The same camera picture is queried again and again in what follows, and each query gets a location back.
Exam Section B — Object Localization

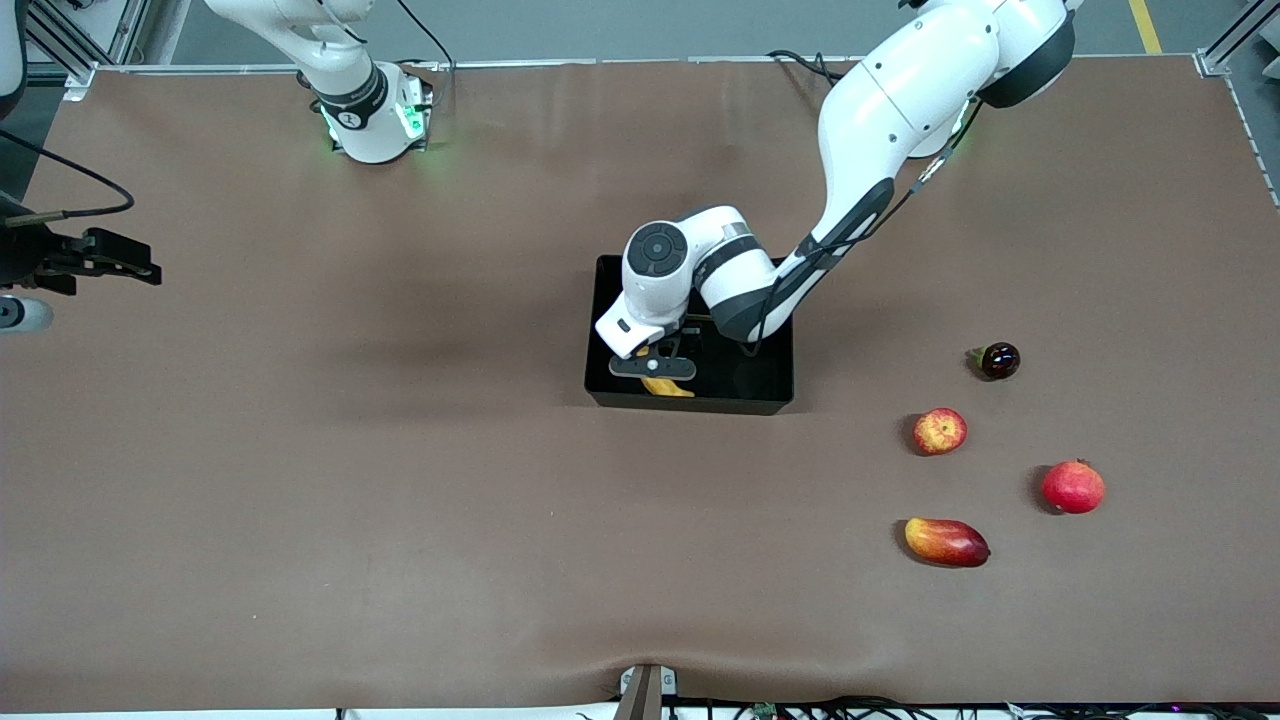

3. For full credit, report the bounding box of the yellow banana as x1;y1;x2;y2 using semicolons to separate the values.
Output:
636;345;697;399

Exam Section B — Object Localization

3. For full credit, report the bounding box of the black plastic box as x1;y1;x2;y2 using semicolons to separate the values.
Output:
584;255;796;416

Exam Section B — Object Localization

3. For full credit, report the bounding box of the red yellow apple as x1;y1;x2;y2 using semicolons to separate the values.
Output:
913;407;969;457

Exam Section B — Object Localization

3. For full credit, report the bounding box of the brown table mat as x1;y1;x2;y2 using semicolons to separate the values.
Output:
0;55;1280;713

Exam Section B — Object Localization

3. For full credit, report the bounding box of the metal table clamp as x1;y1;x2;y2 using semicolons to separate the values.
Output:
618;663;679;720

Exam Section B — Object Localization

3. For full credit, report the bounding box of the red yellow mango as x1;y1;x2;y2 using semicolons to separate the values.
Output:
904;517;992;569

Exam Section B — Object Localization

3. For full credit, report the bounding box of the dark purple plum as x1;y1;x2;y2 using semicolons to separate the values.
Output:
967;341;1022;381

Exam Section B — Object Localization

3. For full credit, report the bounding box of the red pomegranate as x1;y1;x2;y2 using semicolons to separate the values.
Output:
1041;459;1107;515

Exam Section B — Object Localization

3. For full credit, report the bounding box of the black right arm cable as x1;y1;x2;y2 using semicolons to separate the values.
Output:
0;128;137;227

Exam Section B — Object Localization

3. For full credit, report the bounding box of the aluminium frame post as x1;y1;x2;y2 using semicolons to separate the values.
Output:
1195;0;1280;77
20;0;151;96

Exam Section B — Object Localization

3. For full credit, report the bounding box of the black base cable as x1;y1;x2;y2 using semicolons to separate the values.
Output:
767;50;851;86
395;0;457;111

